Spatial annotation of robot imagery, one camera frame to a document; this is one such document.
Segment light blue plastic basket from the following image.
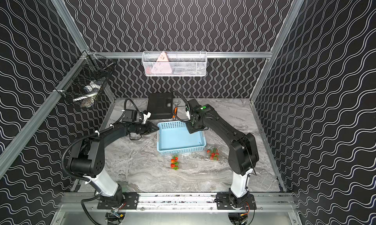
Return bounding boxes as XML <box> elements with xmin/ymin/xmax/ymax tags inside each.
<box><xmin>157</xmin><ymin>121</ymin><xmax>207</xmax><ymax>155</ymax></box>

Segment clear plastic clamshell container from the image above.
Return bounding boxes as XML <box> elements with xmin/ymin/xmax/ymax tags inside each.
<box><xmin>205</xmin><ymin>145</ymin><xmax>227</xmax><ymax>164</ymax></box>

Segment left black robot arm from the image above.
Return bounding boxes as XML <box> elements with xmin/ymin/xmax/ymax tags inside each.
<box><xmin>61</xmin><ymin>98</ymin><xmax>159</xmax><ymax>207</ymax></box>

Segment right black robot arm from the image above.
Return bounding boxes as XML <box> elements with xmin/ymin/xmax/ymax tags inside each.
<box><xmin>172</xmin><ymin>90</ymin><xmax>259</xmax><ymax>205</ymax></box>

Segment black box device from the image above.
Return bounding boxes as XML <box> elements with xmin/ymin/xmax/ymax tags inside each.
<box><xmin>146</xmin><ymin>92</ymin><xmax>173</xmax><ymax>120</ymax></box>

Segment white items in mesh basket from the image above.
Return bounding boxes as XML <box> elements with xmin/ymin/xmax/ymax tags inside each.
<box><xmin>73</xmin><ymin>81</ymin><xmax>101</xmax><ymax>108</ymax></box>

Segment pink triangle card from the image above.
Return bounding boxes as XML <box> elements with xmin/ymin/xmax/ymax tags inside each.
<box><xmin>150</xmin><ymin>51</ymin><xmax>172</xmax><ymax>75</ymax></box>

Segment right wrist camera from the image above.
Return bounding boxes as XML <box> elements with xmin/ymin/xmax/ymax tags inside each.
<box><xmin>186</xmin><ymin>106</ymin><xmax>191</xmax><ymax>120</ymax></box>

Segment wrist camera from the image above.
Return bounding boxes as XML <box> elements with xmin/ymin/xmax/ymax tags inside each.
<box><xmin>186</xmin><ymin>106</ymin><xmax>191</xmax><ymax>120</ymax></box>
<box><xmin>143</xmin><ymin>110</ymin><xmax>151</xmax><ymax>122</ymax></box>

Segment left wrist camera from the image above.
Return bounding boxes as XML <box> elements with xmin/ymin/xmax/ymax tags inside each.
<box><xmin>143</xmin><ymin>110</ymin><xmax>151</xmax><ymax>122</ymax></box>

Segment orange handled tool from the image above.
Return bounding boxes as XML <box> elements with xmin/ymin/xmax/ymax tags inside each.
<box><xmin>172</xmin><ymin>101</ymin><xmax>180</xmax><ymax>120</ymax></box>

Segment white wire wall basket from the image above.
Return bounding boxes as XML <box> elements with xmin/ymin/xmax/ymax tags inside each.
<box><xmin>142</xmin><ymin>51</ymin><xmax>208</xmax><ymax>77</ymax></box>

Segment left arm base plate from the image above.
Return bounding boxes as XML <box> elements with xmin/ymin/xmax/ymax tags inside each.
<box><xmin>97</xmin><ymin>192</ymin><xmax>140</xmax><ymax>210</ymax></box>

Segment black wire mesh basket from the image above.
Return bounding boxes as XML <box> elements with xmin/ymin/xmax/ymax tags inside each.
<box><xmin>57</xmin><ymin>54</ymin><xmax>115</xmax><ymax>109</ymax></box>

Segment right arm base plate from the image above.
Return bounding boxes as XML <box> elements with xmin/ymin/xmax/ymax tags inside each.
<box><xmin>214</xmin><ymin>193</ymin><xmax>257</xmax><ymax>211</ymax></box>

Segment aluminium front rail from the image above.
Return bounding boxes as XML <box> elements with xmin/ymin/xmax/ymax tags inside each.
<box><xmin>58</xmin><ymin>191</ymin><xmax>296</xmax><ymax>212</ymax></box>

